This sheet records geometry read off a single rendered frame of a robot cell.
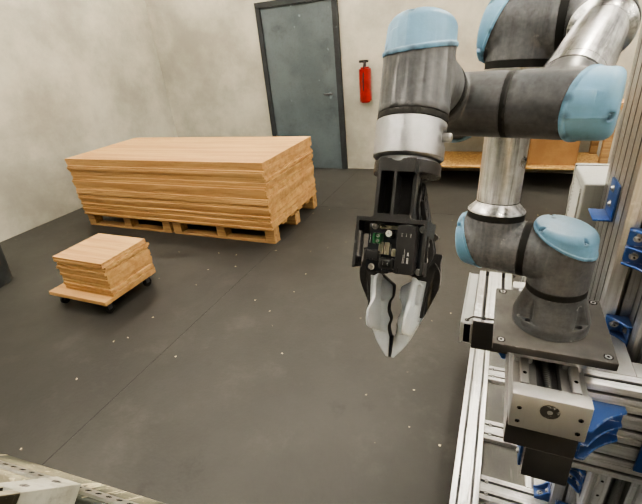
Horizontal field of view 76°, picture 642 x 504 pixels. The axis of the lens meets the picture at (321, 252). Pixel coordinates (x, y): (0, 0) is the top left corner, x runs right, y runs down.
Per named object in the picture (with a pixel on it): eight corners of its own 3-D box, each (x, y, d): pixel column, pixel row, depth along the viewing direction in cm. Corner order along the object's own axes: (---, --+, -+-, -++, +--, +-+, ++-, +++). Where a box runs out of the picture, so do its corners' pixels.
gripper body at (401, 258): (347, 273, 41) (360, 153, 41) (370, 270, 49) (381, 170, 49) (424, 283, 38) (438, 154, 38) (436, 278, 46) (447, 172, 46)
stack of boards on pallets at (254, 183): (318, 205, 464) (311, 135, 429) (275, 245, 380) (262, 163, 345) (152, 195, 557) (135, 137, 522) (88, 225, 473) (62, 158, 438)
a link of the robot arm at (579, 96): (644, 41, 72) (603, 173, 43) (572, 46, 78) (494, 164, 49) (662, -38, 65) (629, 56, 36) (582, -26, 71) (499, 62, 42)
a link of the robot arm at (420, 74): (471, 33, 45) (448, -10, 38) (461, 133, 46) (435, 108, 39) (405, 46, 50) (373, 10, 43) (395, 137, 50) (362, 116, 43)
